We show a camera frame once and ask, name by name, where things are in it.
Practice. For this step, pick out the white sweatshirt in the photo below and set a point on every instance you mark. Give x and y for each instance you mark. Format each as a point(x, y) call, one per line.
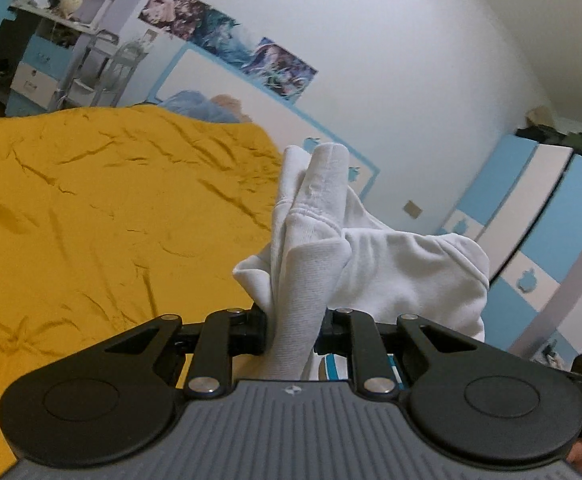
point(401, 275)

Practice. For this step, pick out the beige wall socket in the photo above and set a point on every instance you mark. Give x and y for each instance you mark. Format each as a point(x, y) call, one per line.
point(412, 208)

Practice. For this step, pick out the blue pillow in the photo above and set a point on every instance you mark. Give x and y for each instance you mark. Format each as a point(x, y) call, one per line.
point(191, 104)

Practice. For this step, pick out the wall poster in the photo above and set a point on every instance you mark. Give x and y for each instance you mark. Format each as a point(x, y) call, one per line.
point(231, 40)

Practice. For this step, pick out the grey metal rack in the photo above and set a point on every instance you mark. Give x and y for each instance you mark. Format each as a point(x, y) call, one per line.
point(93, 62)

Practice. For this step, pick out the yellow bedsheet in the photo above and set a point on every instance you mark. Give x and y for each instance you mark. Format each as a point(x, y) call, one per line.
point(96, 200)

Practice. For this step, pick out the blue and white drawer cabinet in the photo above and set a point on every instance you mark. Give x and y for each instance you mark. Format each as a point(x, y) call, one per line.
point(33, 72)

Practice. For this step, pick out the pale round head model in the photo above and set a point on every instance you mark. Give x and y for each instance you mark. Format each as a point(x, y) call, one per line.
point(72, 4)

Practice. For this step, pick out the blue white object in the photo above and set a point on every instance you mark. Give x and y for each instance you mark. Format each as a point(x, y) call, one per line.
point(333, 367)

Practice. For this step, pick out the peach pillow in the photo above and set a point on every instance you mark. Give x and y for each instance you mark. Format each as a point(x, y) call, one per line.
point(231, 106)

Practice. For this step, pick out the blue and white wardrobe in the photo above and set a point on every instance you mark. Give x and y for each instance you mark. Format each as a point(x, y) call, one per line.
point(536, 220)

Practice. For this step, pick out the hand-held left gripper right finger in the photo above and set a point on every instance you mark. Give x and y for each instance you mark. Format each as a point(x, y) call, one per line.
point(331, 337)

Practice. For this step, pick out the white headboard with blue trim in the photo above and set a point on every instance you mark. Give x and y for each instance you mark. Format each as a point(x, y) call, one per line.
point(251, 90)

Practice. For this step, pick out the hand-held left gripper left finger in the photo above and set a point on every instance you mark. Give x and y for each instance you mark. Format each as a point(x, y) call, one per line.
point(253, 337)

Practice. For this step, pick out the dark bags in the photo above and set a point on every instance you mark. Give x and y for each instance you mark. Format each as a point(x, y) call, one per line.
point(566, 135)

